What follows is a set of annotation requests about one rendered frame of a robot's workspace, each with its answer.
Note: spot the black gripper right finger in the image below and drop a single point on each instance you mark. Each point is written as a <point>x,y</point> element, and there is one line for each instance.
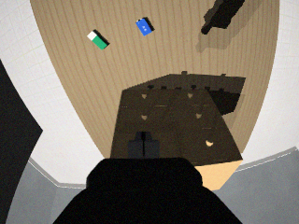
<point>151,147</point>

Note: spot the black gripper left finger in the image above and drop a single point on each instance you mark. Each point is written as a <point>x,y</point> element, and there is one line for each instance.
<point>136,147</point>

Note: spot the small wooden chest of drawers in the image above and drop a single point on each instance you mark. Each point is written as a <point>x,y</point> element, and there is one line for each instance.
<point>214,174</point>

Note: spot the brown wooden drawer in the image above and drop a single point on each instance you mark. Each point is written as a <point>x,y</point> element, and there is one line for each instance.
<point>168,148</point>
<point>205,147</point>
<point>134,120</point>
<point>188,118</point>
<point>188,98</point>
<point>144,99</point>

